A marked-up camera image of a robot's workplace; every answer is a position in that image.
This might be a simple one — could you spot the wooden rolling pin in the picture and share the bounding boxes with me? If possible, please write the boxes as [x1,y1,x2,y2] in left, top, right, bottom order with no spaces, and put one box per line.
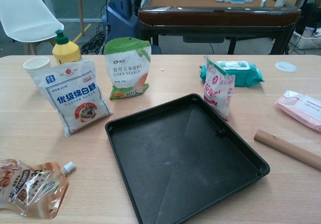
[254,129,321,171]

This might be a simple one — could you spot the white round lid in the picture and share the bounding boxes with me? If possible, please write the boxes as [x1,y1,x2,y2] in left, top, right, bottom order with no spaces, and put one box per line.
[274,61,297,73]

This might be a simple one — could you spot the black baking tray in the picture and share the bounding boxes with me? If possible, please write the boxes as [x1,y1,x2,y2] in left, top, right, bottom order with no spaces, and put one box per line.
[104,93,271,224]

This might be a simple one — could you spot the pink wet wipes pack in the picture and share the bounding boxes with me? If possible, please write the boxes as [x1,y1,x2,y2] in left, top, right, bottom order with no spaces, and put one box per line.
[274,90,321,134]

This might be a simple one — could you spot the white castor sugar bag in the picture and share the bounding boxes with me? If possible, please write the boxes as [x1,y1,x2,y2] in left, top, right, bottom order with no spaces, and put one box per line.
[32,58,113,137]

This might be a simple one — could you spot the dark brown mahjong table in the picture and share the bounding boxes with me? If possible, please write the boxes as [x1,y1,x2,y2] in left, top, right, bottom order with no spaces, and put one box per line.
[137,0,302,56]

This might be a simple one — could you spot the green white corn starch bag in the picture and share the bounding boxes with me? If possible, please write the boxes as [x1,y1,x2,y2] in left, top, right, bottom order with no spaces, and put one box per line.
[104,37,152,101]

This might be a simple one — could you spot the black floor cables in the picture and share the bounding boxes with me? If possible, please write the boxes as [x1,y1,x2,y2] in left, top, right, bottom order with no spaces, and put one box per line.
[80,30,108,56]

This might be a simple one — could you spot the white paper cup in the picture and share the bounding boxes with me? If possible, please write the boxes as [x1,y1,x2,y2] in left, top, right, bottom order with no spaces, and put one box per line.
[23,56,52,78]

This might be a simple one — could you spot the brown spout pouch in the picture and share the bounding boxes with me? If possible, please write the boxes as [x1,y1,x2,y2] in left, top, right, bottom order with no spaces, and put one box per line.
[0,158,77,219]

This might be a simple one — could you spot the white cardboard box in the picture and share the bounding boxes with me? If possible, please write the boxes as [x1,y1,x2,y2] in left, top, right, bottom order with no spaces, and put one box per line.
[290,27,321,50]

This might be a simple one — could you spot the pink white rice bag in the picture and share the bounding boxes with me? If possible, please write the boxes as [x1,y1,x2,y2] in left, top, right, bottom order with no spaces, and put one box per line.
[202,56,236,122]

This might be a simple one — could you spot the teal wet wipes pack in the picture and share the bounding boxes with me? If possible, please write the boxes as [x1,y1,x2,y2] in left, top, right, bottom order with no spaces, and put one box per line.
[199,60,265,88]

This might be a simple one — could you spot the yellow bottle with green cap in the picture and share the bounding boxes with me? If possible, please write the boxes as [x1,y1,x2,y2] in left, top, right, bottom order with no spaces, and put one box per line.
[52,29,83,66]

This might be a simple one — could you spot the blue machine base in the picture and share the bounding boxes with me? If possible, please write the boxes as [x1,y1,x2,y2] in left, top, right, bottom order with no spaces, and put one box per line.
[101,0,162,55]

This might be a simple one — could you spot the white plastic chair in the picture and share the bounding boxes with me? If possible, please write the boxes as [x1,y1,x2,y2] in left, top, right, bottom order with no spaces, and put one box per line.
[0,0,65,56]

